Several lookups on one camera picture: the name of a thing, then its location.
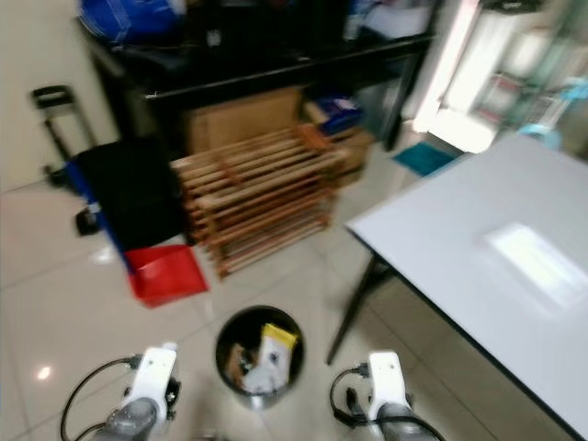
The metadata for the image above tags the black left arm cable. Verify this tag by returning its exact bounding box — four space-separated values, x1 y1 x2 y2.
60 356 143 441

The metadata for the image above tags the brown cardboard board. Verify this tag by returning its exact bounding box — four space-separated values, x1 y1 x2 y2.
187 87 304 155

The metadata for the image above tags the black trolley handle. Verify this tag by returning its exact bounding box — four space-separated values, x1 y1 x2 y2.
30 85 93 185

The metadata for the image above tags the teal floor mat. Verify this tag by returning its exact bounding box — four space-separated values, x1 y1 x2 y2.
391 141 460 177

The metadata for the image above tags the blue fabric bag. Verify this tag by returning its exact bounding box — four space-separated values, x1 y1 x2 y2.
81 0 185 45

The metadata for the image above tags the black desk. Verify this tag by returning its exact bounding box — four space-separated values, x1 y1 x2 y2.
78 14 437 153

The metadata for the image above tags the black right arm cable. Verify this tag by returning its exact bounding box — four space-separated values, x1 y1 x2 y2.
329 365 373 428

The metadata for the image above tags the black round rubbish bin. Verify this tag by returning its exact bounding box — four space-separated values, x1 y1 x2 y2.
216 305 305 408

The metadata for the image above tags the yellow and white packet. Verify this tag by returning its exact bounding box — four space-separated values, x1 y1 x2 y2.
243 323 300 396

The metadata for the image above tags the wooden slatted rack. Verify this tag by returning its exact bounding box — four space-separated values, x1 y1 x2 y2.
173 124 350 279

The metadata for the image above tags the red dustpan blue handle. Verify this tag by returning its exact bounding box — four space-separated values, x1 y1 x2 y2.
69 161 210 308

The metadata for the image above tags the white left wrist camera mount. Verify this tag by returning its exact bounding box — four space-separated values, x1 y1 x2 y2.
127 343 181 424

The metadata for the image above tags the white folding table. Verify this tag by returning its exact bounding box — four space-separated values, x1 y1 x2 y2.
328 131 588 437

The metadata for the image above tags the shelf with red white boxes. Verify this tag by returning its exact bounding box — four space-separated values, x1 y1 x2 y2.
469 28 588 153

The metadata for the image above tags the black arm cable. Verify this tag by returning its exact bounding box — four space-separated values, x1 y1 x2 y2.
329 365 373 428
60 356 143 441

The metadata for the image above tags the blue box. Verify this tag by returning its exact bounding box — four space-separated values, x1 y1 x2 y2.
308 94 367 137

